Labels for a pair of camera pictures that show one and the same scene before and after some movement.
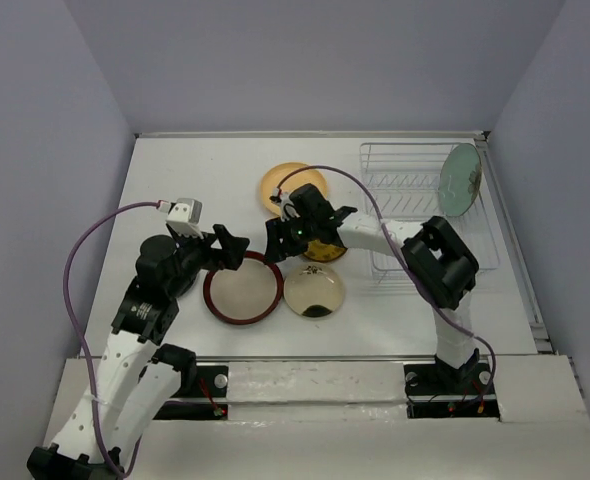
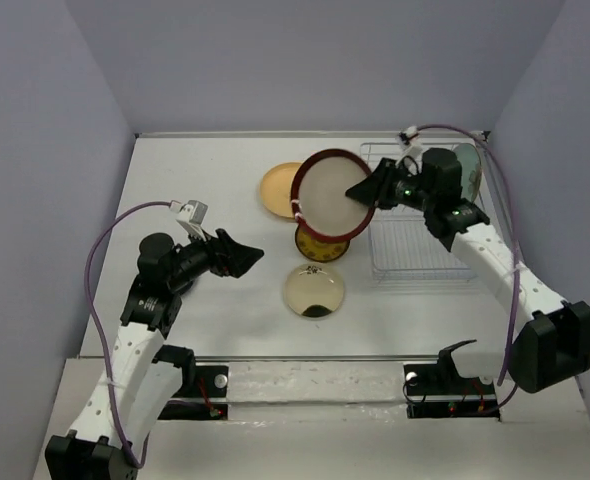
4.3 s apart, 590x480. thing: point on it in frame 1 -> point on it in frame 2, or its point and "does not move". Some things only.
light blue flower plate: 460,179 does not move
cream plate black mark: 314,289 does not move
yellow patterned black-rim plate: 319,251 does not move
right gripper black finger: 285,238 -> 369,191
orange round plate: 275,175 does not move
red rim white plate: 247,296 -> 319,198
